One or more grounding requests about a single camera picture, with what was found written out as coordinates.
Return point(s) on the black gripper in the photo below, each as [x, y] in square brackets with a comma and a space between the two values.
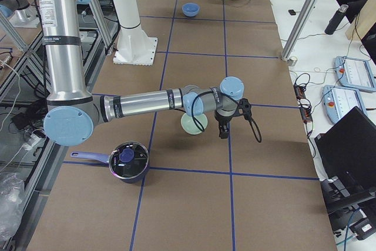
[221, 121]

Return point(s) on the blue bowl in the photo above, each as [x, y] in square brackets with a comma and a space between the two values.
[190, 9]

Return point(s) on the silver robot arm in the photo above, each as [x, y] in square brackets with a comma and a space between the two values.
[73, 112]

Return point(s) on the green bowl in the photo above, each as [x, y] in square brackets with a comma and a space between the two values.
[190, 127]

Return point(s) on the dark blue saucepan with lid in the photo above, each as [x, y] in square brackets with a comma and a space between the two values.
[128, 162]

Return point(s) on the near blue teach pendant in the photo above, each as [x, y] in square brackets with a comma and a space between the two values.
[339, 100]

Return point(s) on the blue teach pendant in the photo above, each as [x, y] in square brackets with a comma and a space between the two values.
[354, 73]
[339, 100]

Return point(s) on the black laptop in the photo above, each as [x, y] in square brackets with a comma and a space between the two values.
[347, 150]

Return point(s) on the small black device on table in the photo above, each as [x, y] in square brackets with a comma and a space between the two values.
[292, 12]

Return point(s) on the far blue teach pendant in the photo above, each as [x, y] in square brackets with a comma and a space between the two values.
[354, 73]

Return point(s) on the black water bottle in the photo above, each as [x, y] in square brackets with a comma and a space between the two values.
[336, 19]

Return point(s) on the crumpled clear plastic bag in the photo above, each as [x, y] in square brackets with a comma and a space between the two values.
[12, 204]

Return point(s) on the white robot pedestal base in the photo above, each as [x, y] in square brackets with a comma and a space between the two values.
[134, 46]

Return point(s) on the aluminium frame post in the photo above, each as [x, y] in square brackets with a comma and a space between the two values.
[306, 10]

